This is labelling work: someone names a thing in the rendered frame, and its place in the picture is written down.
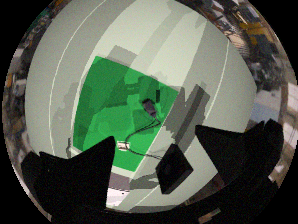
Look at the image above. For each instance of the green circuit board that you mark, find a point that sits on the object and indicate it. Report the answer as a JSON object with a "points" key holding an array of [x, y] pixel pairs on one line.
{"points": [[111, 105]]}

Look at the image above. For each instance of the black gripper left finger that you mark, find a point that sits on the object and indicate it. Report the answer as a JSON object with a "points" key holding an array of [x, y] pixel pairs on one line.
{"points": [[89, 171]]}

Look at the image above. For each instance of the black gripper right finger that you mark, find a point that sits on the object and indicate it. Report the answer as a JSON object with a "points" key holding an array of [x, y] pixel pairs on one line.
{"points": [[227, 149]]}

